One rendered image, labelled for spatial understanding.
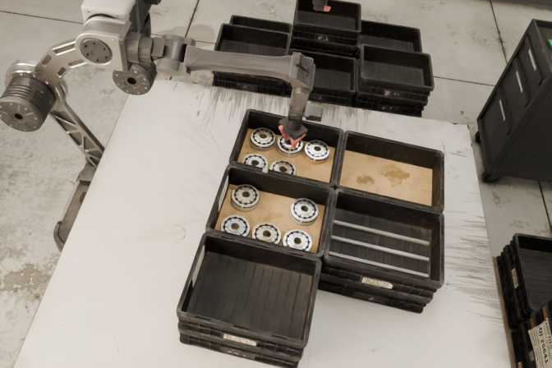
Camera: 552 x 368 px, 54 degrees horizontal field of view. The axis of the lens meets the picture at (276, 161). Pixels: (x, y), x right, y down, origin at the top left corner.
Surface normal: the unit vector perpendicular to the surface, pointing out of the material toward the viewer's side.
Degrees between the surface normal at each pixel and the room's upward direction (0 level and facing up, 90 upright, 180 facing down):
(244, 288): 0
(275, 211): 0
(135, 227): 0
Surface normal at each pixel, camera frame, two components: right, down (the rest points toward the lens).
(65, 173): 0.11, -0.64
